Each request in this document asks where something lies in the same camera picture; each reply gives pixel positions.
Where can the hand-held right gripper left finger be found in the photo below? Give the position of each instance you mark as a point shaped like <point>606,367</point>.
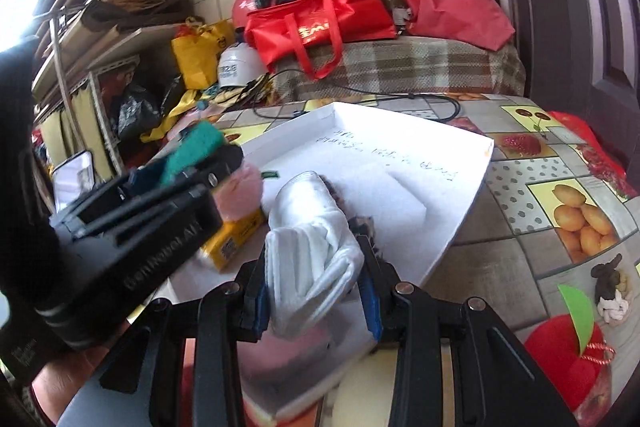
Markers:
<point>255,307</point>

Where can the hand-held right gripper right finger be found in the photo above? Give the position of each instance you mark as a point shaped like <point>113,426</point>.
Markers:
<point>372,307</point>

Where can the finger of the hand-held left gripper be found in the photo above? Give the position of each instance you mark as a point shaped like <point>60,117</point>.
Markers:
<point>145,177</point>
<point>220,167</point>

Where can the teal knitted cloth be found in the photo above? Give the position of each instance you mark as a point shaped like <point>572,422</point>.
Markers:
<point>195,147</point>

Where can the blue and yellow tissue pack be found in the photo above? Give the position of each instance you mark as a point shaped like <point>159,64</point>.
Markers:
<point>232,242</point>

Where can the white socks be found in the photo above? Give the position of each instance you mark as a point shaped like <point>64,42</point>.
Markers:
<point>310,252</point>

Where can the shallow white cardboard box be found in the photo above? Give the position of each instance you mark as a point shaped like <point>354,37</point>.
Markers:
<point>400,157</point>

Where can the person's left forearm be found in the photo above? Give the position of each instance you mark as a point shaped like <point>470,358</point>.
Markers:
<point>55,387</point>

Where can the pink fluffy plush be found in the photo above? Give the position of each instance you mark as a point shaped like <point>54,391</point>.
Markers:
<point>245,189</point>

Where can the pale pink cloth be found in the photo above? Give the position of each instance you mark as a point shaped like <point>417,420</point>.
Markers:
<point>295,352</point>

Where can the black plastic bag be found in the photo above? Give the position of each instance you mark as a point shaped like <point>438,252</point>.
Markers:
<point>135,112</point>

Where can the yellow crumpled bag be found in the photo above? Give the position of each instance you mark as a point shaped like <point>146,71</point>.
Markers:
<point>175,117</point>

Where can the phone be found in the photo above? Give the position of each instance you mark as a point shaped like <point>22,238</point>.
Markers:
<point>75,179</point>

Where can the yellow shopping bag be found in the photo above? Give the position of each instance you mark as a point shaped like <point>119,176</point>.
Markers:
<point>200,52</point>

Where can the metal shelf rack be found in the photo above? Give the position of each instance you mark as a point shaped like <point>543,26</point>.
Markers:
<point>75,52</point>

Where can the fruit print tablecloth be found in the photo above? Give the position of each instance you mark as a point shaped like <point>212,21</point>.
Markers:
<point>525,227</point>

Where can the brown paper bags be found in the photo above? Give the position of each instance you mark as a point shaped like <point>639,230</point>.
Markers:
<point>125,4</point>

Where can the glossy red tote bag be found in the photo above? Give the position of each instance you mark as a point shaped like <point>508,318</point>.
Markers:
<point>325,22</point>

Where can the red apple plush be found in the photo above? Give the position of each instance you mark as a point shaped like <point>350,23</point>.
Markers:
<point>560,357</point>

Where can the plaid blanket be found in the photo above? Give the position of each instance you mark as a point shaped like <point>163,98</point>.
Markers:
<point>400,62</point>

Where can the red printed bag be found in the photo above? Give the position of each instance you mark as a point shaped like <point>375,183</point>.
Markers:
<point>595,147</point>

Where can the brown metal door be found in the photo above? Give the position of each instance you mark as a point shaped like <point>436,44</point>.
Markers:
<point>575,7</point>

